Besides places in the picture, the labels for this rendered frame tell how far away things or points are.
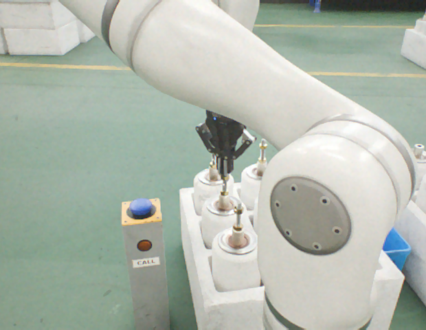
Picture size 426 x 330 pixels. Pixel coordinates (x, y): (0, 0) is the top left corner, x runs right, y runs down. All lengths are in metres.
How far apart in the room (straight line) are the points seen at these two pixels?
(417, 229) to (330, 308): 0.76
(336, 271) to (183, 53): 0.20
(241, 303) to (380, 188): 0.53
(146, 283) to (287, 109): 0.55
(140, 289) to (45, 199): 0.69
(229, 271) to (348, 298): 0.47
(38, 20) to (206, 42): 2.92
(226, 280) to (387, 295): 0.32
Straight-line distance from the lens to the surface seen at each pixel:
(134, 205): 0.73
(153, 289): 0.83
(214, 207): 0.84
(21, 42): 3.32
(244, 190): 0.97
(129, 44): 0.35
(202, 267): 0.82
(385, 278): 0.86
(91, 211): 1.32
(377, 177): 0.27
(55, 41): 3.21
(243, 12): 0.67
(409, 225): 1.09
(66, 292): 1.08
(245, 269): 0.75
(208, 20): 0.34
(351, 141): 0.28
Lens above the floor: 0.75
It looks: 29 degrees down
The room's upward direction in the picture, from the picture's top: straight up
